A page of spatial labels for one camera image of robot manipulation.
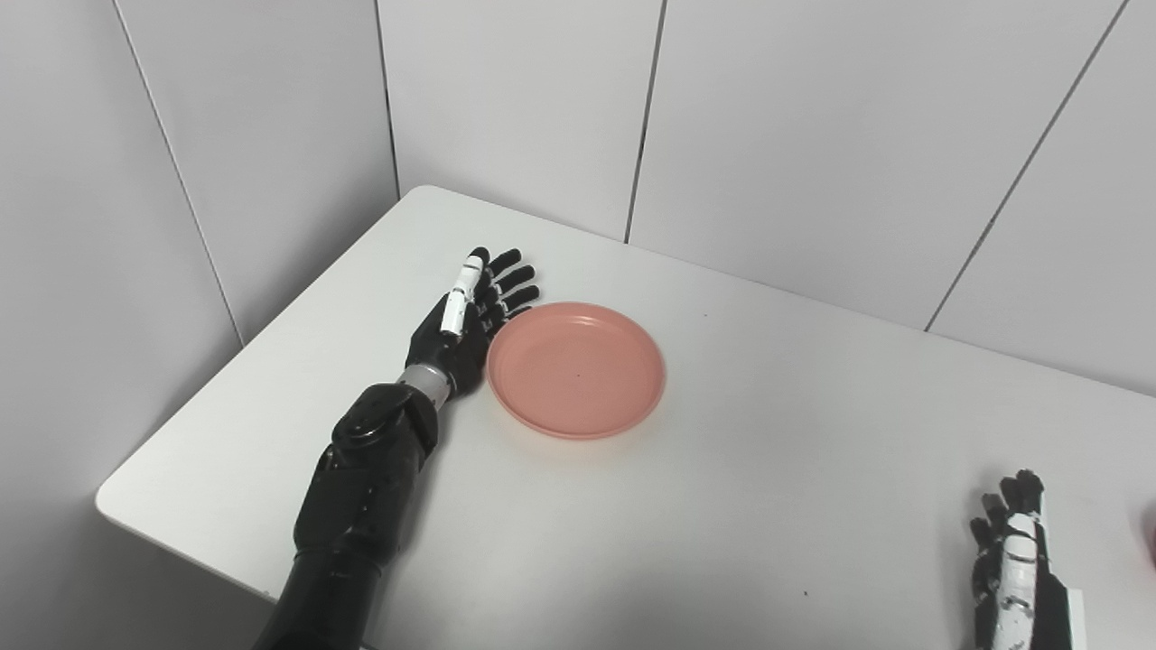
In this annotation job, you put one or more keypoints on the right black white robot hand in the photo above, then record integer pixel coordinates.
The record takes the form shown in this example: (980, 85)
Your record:
(1048, 614)

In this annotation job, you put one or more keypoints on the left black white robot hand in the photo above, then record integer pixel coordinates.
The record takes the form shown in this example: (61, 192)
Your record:
(447, 357)

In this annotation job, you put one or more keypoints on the red apple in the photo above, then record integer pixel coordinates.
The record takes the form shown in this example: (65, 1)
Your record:
(1153, 537)

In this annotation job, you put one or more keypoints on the pink plate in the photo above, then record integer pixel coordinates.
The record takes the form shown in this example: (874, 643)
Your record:
(578, 372)

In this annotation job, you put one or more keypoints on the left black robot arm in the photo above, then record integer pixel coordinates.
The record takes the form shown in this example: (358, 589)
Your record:
(361, 506)

